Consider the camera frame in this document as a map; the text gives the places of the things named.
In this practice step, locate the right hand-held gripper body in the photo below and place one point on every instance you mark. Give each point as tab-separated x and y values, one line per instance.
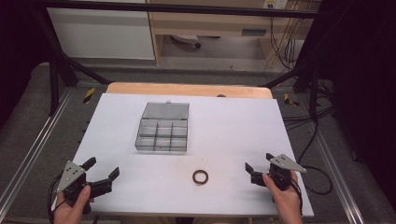
281	174

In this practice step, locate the clear plastic compartment box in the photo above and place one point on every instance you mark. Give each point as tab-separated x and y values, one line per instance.
163	137

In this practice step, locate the wooden desk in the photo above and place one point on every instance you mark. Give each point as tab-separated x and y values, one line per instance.
214	26

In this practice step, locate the yellow black striped tape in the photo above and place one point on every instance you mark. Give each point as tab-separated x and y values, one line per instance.
290	100
89	95

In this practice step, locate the person's right hand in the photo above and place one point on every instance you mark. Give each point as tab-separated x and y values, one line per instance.
288	205

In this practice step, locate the white cabinet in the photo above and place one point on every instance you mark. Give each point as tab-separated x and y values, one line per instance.
99	34

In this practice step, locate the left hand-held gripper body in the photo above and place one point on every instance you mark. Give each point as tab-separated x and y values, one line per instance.
71	175

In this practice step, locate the white chair base with caster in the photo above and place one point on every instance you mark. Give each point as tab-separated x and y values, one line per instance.
186	39

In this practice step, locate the white wall socket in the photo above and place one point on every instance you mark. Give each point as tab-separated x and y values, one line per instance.
275	3

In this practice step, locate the aluminium floor rail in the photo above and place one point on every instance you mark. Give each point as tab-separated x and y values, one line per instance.
31	152
337	180

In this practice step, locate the person's left hand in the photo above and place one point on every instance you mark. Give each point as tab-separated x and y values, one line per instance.
70	211

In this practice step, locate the black metal frame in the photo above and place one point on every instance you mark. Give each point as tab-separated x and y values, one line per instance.
53	87

